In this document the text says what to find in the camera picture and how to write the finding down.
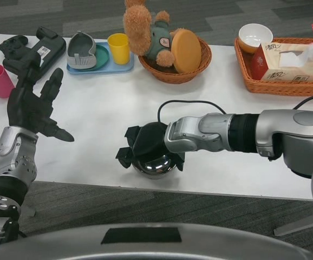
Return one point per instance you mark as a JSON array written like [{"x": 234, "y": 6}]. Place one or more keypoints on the round wicker basket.
[{"x": 178, "y": 78}]

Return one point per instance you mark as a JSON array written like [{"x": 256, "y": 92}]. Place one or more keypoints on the green round plate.
[{"x": 103, "y": 57}]

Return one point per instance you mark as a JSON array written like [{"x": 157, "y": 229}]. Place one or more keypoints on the black device with barcode label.
[{"x": 52, "y": 47}]

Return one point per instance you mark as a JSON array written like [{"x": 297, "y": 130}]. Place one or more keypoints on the yellow plastic cup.
[{"x": 118, "y": 50}]

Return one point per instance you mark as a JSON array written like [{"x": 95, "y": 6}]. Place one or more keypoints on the beige tissue box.
[{"x": 271, "y": 65}]

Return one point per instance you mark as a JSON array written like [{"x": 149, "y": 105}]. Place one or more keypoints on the orange round disc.
[{"x": 186, "y": 51}]

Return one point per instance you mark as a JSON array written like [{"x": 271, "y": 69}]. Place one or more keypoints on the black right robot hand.
[{"x": 149, "y": 138}]

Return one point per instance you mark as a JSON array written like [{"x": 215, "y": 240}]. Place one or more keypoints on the shiny metal bowl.
[{"x": 153, "y": 168}]

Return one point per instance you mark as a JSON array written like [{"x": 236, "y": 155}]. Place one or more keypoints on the black game controller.
[{"x": 13, "y": 43}]

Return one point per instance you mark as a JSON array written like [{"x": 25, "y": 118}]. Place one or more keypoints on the white ceramic bowl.
[{"x": 255, "y": 35}]

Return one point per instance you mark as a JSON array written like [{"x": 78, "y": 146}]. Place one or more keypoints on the rectangular wicker basket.
[{"x": 281, "y": 88}]

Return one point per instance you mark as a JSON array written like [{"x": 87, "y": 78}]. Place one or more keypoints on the light blue plastic tray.
[{"x": 118, "y": 69}]

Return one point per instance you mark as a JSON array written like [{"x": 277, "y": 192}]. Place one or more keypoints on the grey slip-on shoe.
[{"x": 80, "y": 48}]

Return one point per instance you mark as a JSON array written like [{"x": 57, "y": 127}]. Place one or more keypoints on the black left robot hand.
[{"x": 26, "y": 111}]

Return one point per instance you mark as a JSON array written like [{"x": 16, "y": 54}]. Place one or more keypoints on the brown teddy bear green shirt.
[{"x": 137, "y": 29}]

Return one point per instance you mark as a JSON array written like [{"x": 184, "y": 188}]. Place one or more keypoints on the silver robot chest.
[{"x": 64, "y": 243}]

